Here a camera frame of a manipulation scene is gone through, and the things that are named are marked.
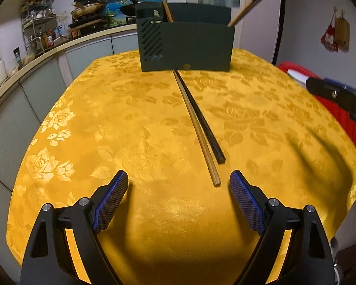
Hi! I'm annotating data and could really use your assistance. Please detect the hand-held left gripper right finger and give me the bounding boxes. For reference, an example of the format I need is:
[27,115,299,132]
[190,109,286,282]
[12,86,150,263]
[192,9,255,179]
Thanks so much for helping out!
[229,170,336,285]

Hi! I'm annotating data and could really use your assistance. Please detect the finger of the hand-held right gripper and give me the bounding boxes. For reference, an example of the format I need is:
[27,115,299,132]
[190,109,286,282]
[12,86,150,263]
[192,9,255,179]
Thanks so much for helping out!
[305,77,356,123]

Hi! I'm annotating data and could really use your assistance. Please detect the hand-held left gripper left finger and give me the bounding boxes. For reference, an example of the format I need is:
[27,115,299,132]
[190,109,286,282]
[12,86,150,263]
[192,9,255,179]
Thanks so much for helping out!
[20,170,129,285]

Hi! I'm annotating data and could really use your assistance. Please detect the light brown wooden chopstick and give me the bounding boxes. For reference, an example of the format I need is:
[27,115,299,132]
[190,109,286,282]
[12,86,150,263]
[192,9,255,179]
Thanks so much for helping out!
[173,71,221,187]

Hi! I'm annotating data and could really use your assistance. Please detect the black chopstick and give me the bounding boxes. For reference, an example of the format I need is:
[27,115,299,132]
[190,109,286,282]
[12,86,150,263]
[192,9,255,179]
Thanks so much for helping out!
[173,69,226,164]

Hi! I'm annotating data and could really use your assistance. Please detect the dark green utensil holder box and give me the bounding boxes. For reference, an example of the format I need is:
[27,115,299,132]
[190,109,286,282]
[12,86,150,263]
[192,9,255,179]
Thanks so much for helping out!
[136,2,236,72]

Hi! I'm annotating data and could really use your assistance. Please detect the white lid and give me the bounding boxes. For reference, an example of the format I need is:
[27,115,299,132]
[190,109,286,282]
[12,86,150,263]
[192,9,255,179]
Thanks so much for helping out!
[287,69,310,84]

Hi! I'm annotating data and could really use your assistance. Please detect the red plastic stool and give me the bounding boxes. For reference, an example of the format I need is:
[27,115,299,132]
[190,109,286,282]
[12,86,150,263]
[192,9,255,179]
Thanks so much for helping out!
[277,62,356,152]

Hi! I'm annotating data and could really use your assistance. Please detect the red hanging pouch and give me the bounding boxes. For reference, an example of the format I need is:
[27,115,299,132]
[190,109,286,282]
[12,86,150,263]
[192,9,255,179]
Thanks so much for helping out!
[320,25,336,51]

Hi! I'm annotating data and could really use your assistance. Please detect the brown hanging bag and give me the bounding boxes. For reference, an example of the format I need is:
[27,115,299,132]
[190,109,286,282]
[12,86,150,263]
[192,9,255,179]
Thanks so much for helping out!
[334,16,351,52]

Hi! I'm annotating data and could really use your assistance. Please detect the yellow floral tablecloth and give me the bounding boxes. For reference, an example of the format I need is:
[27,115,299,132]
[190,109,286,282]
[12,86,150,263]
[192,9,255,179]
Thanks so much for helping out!
[6,49,356,285]

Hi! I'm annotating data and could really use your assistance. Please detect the grey kitchen cabinets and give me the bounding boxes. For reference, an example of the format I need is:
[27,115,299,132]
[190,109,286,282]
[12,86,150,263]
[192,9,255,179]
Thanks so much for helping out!
[0,33,140,274]

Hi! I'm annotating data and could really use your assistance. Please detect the kitchen countertop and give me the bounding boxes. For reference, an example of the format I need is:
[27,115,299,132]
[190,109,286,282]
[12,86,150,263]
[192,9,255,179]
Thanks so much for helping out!
[0,25,137,104]

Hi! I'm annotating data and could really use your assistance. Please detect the black seasoning packet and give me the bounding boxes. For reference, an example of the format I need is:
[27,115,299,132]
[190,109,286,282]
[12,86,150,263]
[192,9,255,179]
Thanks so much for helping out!
[12,47,23,70]

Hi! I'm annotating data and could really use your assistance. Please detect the gas stove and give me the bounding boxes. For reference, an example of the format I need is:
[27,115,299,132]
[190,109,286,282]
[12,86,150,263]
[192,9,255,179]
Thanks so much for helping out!
[68,18,107,30]

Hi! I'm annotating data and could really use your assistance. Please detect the blue backsplash panel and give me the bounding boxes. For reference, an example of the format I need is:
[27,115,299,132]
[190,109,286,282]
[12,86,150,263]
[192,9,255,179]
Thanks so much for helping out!
[102,0,167,26]

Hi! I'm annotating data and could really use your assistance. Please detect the black wok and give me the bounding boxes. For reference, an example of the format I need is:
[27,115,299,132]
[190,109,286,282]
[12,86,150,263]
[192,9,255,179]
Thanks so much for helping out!
[119,0,137,15]

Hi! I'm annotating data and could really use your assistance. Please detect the light frying pan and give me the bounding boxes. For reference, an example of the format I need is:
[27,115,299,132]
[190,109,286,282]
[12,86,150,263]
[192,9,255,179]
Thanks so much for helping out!
[70,0,107,18]

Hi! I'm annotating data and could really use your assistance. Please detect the wire spice rack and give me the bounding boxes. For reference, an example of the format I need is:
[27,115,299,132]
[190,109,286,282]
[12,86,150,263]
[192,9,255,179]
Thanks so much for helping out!
[20,1,58,54]

